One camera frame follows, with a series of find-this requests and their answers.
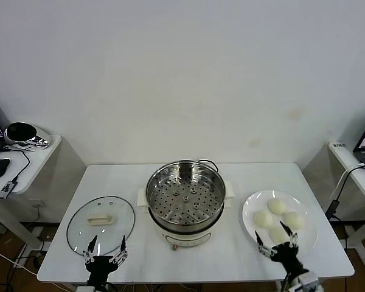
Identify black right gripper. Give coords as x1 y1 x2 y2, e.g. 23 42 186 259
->
254 221 310 277

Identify white round plate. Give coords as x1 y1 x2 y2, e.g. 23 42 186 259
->
242 190 319 257

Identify round glass pot lid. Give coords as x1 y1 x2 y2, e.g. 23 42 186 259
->
66 195 136 256

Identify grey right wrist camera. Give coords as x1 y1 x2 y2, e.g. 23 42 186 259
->
294 271 320 291

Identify white steamed baozi bun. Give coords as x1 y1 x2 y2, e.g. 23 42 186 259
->
252 210 274 228
267 198 287 216
282 211 306 229
268 226 290 244

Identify black power adapter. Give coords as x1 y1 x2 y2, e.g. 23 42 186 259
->
325 199 341 220

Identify black cooker power cable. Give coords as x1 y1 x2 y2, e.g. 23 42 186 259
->
196 158 220 173

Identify white wall socket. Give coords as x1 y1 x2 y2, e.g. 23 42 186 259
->
28 198 46 210

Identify stainless steel steamer basket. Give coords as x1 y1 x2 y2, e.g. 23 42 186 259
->
145 159 226 228

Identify white charger cable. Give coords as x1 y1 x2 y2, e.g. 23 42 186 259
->
328 163 365 201

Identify chrome and black helmet device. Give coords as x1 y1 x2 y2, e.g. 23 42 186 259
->
2 121 52 150

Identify white electric cooker base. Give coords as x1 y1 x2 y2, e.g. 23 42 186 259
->
136 179 235 252

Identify white floor cable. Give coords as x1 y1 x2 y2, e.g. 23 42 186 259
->
0 246 39 277

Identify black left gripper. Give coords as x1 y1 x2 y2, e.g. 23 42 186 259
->
82 234 130 286

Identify thin black desk cable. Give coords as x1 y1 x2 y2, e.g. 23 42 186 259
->
1 145 31 183

